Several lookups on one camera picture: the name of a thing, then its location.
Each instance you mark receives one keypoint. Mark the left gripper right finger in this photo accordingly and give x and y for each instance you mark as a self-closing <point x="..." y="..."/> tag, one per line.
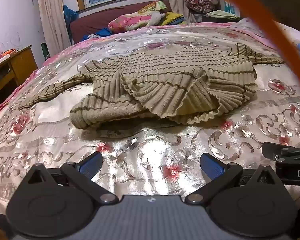
<point x="221" y="176"/>

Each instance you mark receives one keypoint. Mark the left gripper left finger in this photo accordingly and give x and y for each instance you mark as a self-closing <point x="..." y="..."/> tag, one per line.
<point x="80" y="175"/>

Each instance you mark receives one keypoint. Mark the beige striped knit sweater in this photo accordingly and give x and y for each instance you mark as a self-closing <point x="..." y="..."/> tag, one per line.
<point x="187" y="85"/>

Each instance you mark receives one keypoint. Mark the blue clothes pile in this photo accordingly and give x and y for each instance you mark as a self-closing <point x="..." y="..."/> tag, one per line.
<point x="101" y="33"/>

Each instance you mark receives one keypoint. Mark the green bottle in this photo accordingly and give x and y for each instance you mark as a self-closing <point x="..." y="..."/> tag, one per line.
<point x="45" y="51"/>

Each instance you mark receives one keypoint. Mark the wooden bedside desk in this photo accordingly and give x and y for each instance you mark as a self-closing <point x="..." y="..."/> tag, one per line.
<point x="15" y="70"/>

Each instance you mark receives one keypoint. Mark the white floral pillow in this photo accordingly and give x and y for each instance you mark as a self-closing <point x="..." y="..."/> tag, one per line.
<point x="266" y="32"/>

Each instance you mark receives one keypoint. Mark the dark red sofa bench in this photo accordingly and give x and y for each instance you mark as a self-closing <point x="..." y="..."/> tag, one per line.
<point x="94" y="22"/>

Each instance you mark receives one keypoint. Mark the blue plastic bag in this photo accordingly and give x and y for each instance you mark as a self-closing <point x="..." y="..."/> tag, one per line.
<point x="69" y="16"/>

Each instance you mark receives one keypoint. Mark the light green folded cloth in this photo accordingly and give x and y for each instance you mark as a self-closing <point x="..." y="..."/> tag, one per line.
<point x="222" y="14"/>

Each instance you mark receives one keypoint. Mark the yellow folded cloth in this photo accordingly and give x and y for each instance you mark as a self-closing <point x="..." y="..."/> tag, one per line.
<point x="172" y="18"/>

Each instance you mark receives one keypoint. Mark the colourful cartoon poster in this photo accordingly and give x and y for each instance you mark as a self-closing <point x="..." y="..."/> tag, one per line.
<point x="228" y="7"/>

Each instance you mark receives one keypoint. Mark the pink floral folded quilt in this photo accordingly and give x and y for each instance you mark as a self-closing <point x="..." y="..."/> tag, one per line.
<point x="150" y="15"/>

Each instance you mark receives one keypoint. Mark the dark floral fabric bundle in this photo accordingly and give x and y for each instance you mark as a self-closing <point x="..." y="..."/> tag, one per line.
<point x="202" y="6"/>

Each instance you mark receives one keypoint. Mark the beige left curtain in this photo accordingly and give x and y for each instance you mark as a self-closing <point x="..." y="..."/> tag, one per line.
<point x="54" y="26"/>

